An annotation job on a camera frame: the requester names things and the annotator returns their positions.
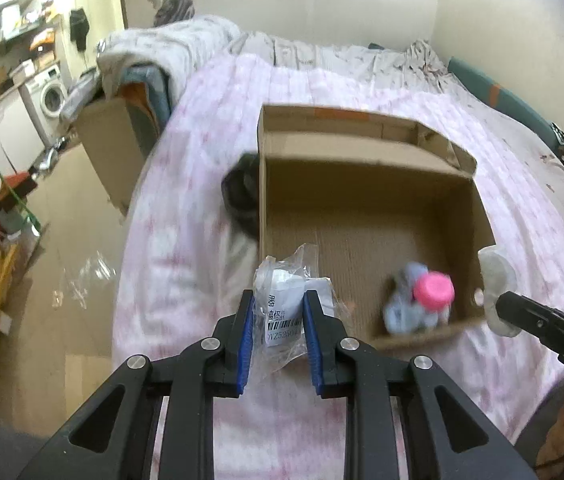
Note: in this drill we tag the black hanging garment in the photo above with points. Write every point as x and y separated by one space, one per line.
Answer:
80 25

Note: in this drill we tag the white base cabinet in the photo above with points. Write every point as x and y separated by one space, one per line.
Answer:
11 130

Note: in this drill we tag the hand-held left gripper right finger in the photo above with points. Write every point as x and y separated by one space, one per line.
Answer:
312 340

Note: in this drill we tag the teal pillow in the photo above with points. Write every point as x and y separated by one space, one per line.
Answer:
492 90

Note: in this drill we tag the bottle with pink cap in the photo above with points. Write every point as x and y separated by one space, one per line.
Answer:
404 305

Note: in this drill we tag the white floral duvet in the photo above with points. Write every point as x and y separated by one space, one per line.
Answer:
186 45

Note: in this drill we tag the dark striped cloth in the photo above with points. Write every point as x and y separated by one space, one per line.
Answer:
239 190

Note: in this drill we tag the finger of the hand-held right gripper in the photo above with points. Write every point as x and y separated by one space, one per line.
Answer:
537 317

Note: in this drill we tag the white washing machine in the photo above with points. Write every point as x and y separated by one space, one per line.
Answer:
49 97

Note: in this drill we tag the white sock with dark trim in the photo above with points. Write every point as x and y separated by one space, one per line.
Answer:
497 270

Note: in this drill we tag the pink printed blanket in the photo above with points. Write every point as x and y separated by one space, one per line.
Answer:
186 185

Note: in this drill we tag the clear plastic wrap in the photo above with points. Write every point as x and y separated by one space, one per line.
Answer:
86 272

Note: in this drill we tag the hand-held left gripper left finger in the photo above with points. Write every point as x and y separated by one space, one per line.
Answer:
244 340

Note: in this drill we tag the large cardboard box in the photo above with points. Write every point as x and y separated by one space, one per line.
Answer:
111 150

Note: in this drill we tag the blue folded clothes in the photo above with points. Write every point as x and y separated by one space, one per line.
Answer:
149 90

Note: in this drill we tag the orange box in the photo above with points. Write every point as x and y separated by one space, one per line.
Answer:
44 40

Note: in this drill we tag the striped hanging clothes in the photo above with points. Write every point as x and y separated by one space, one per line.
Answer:
174 5

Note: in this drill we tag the clear plastic bag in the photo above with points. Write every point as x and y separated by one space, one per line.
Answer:
282 300

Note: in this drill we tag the black white patterned bag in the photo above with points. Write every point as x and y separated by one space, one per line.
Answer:
559 137

